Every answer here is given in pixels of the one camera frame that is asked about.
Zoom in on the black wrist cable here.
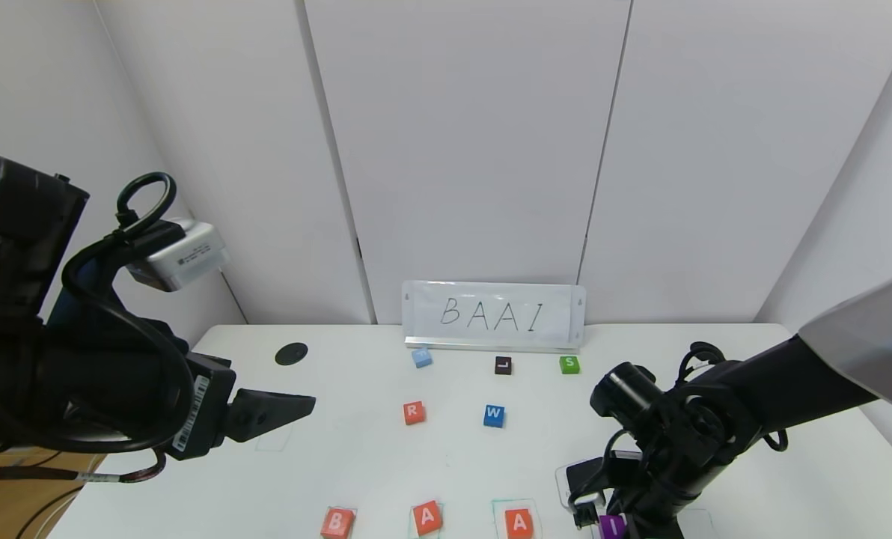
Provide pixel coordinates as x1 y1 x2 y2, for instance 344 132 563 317
566 341 789 529
61 172 195 454

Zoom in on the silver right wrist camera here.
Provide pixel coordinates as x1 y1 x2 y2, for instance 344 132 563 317
555 451 641 514

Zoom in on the braided left arm cable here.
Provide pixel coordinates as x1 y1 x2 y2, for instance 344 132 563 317
0 449 168 484

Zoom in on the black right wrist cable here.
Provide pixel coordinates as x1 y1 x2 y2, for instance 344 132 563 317
566 341 789 529

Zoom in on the BAAI sign in acrylic holder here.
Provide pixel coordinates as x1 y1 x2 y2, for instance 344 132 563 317
401 281 587 353

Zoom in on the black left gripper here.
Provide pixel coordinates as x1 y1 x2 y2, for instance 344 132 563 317
88 317 317 461

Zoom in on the black floor cable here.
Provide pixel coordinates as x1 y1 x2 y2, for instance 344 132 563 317
15 487 85 539

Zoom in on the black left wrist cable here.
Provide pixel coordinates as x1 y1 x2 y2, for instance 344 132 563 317
61 172 195 454

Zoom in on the orange letter B block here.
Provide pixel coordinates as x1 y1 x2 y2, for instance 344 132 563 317
320 507 358 539

